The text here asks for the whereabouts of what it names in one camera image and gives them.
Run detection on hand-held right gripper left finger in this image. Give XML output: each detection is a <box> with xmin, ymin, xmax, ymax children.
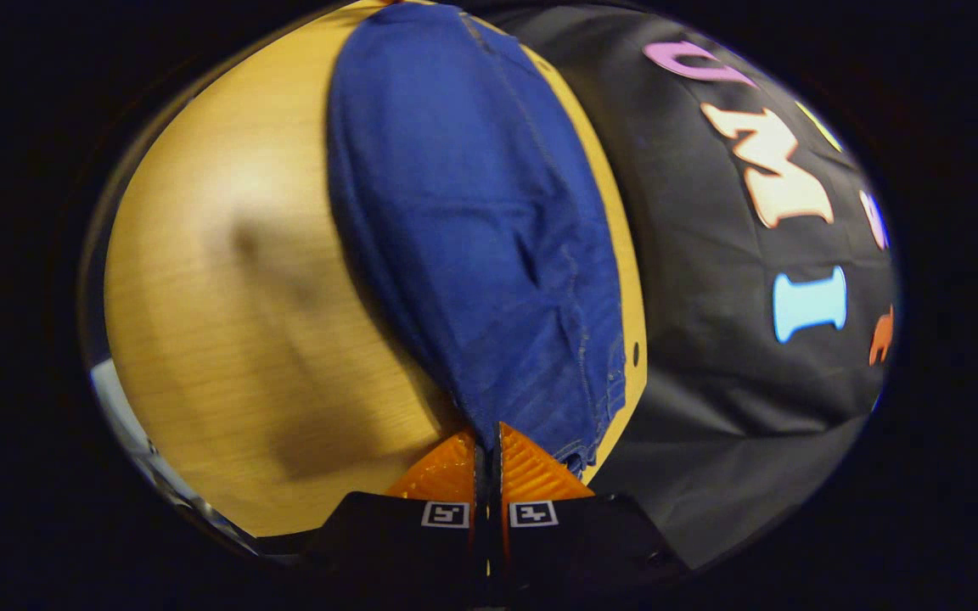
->
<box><xmin>302</xmin><ymin>429</ymin><xmax>490</xmax><ymax>608</ymax></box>

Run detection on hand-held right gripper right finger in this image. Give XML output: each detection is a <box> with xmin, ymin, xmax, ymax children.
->
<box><xmin>489</xmin><ymin>422</ymin><xmax>689</xmax><ymax>603</ymax></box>

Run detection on blue jeans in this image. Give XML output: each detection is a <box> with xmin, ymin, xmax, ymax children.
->
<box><xmin>325</xmin><ymin>3</ymin><xmax>628</xmax><ymax>476</ymax></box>

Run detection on black backdrop cloth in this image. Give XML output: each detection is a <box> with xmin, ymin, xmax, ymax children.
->
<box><xmin>464</xmin><ymin>0</ymin><xmax>902</xmax><ymax>571</ymax></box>

